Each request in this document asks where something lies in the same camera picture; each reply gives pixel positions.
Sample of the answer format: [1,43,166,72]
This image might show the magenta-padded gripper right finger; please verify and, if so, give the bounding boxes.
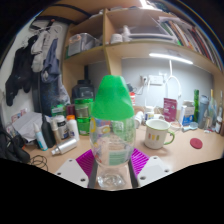
[128,148,174,189]

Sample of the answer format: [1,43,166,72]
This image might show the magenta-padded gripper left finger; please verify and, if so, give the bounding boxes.
[54,148,100,190]

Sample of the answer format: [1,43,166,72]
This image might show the clear bottle with green cap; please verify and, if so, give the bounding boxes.
[89,74,137,191]

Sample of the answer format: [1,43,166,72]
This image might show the silver spray can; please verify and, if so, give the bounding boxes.
[50,137,78,157]

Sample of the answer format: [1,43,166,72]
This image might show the white bottle with orange cap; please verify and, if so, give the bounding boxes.
[65,114,81,143]

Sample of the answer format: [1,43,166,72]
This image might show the white jar with dark label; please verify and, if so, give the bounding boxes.
[54,114,70,140]

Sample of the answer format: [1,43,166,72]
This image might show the slim black bottle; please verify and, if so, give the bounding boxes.
[41,114,57,149]

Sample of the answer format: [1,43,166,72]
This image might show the green mouthwash bottle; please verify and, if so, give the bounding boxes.
[73,97,95,136]

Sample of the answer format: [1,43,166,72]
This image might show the white and blue tube bottle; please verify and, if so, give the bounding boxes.
[32,122,49,152]

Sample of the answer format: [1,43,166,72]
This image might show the white blue-labelled pill bottle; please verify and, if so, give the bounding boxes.
[134,111,145,130]

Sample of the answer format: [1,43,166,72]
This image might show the flat round red coaster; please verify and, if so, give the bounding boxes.
[189,137,204,150]

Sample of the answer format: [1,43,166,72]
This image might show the green carton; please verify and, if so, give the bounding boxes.
[50,104,68,118]

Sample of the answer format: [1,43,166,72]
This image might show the light blue hairbrush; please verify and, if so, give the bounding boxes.
[181,121,200,133]

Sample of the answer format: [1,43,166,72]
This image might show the maroon pouch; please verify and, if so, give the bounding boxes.
[163,97,178,123]

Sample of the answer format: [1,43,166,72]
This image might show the blue and white box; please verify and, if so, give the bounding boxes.
[181,99,196,127]

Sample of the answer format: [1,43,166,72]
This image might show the grey white paper sheet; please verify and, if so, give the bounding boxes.
[11,110,44,143]

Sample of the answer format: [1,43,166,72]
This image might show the large black tub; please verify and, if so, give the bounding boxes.
[71,79,95,101]

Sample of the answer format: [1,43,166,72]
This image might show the black bag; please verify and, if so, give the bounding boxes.
[0,126,33,164]

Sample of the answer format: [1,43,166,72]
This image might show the tall dark green bottle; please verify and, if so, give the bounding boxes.
[193,88,200,123]

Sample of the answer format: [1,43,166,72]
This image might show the brown jar with white lid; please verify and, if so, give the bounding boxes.
[214,115,223,134]

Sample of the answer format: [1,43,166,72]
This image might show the clear bottle with gold cap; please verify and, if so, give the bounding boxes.
[209,88,216,126]

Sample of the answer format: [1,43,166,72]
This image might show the blue hanging garment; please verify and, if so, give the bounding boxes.
[39,38,69,114]

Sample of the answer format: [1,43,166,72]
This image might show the clear glass bottle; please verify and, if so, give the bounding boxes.
[216,89,224,134]

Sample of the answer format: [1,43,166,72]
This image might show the black hanging jacket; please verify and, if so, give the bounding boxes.
[4,34,38,108]

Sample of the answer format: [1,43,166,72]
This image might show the white hanging garment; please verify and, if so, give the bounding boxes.
[30,29,56,73]

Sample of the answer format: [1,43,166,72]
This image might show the ceiling light tube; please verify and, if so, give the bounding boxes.
[139,0,150,10]

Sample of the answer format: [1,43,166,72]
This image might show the white mug with green handle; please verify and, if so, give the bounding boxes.
[143,118,176,150]

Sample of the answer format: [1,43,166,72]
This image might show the coiled black cable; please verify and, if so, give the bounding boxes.
[29,154,49,172]

